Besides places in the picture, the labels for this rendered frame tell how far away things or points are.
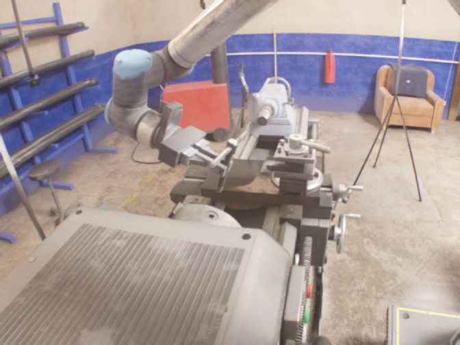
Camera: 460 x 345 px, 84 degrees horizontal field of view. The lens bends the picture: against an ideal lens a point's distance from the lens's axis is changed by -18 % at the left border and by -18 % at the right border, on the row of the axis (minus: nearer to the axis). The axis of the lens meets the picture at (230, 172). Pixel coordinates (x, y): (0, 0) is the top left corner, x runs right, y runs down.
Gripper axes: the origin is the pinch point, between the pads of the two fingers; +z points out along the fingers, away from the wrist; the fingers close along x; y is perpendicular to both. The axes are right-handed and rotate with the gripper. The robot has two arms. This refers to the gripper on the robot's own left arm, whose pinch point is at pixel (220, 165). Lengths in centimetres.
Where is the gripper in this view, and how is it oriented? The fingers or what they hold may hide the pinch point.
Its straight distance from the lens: 71.6
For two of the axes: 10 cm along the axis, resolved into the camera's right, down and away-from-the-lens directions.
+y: -2.8, 7.8, 5.6
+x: -4.2, 4.2, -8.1
